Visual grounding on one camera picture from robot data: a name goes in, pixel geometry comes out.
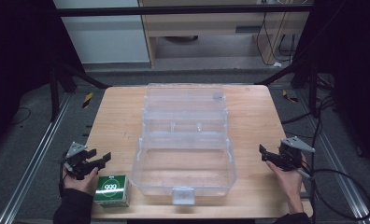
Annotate clear plastic storage box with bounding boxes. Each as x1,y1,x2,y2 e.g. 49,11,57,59
130,82,238,206

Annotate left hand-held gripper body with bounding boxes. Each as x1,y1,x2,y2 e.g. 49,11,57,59
64,141,100,181

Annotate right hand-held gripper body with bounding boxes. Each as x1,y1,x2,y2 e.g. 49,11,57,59
266,136,316,173

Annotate black hanging cables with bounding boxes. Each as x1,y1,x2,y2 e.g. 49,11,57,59
255,11,297,67

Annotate yellow and black floor tape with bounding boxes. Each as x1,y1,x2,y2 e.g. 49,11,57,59
81,91,94,109
281,89,300,104

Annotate person's right hand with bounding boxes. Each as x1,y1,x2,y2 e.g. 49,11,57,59
265,154,308,216

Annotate black metal stand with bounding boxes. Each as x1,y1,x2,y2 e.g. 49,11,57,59
253,57,320,119
48,57,112,123

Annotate light wooden desk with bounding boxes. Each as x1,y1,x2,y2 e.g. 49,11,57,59
137,0,312,67

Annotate thin black floor cable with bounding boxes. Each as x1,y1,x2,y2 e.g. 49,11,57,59
7,106,32,126

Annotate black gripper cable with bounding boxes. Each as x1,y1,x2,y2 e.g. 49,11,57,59
297,167,370,222

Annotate aluminium floor rail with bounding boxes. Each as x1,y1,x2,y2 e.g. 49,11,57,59
294,89,370,224
0,92,73,224

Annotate white cabinet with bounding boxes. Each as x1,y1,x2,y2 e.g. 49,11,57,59
52,0,151,65

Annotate black horizontal frame bar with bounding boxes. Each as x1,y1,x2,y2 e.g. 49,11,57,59
53,5,314,18

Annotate person's left hand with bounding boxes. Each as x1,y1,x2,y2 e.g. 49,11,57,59
61,164,100,197

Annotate green and white carton box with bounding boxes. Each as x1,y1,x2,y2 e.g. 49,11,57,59
92,174,132,209

